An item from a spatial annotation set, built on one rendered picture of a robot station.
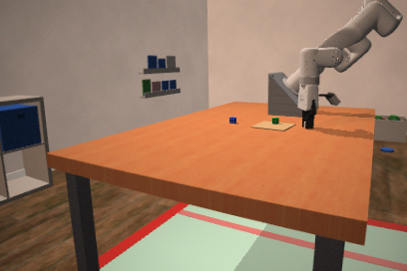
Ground tan mat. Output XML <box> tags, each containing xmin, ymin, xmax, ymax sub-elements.
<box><xmin>251</xmin><ymin>121</ymin><xmax>295</xmax><ymax>132</ymax></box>

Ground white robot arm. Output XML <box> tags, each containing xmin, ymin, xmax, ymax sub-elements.
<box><xmin>283</xmin><ymin>0</ymin><xmax>403</xmax><ymax>96</ymax></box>

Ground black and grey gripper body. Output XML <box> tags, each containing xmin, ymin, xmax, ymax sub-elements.
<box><xmin>298</xmin><ymin>84</ymin><xmax>319</xmax><ymax>112</ymax></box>

